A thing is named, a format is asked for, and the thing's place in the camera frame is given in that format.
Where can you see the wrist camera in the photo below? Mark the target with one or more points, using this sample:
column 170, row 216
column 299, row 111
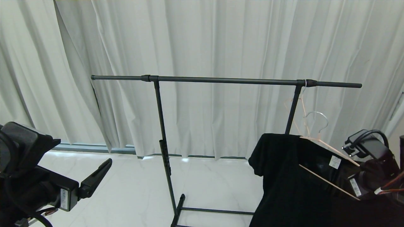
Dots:
column 22, row 142
column 369, row 148

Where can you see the pink clothes hanger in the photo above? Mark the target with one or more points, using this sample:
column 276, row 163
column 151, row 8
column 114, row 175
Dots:
column 304, row 110
column 329, row 151

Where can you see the black short-sleeved shirt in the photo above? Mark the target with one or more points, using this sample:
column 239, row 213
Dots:
column 284, row 189

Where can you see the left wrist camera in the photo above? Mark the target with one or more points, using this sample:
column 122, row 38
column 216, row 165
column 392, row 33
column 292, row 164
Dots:
column 22, row 142

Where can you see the white curtain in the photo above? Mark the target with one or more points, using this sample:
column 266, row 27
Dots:
column 205, row 47

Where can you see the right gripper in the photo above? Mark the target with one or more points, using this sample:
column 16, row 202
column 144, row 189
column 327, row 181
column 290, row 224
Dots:
column 372, row 176

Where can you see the black clothes rack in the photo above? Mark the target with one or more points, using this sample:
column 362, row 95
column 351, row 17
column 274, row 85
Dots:
column 221, row 80

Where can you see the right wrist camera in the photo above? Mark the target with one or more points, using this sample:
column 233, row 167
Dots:
column 369, row 148

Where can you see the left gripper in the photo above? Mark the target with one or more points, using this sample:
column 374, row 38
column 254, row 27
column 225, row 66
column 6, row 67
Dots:
column 38, row 189

